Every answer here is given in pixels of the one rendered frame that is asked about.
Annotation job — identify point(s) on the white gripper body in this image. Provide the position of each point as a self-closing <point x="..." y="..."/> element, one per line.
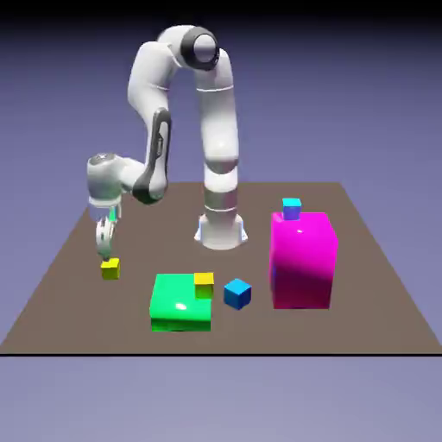
<point x="104" y="238"/>

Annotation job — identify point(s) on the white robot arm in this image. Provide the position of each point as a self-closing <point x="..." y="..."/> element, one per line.
<point x="219" y="114"/>

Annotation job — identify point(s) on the small yellow cube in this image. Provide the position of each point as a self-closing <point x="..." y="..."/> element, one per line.
<point x="110" y="269"/>
<point x="203" y="284"/>

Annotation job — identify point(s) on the small blue cube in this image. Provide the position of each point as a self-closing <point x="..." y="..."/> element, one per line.
<point x="237" y="294"/>

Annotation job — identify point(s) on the small cyan cube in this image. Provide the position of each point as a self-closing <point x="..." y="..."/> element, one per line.
<point x="291" y="208"/>

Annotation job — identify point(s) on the large green box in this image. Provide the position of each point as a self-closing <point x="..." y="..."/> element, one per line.
<point x="176" y="304"/>

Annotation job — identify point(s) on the large magenta box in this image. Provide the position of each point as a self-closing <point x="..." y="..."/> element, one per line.
<point x="302" y="262"/>

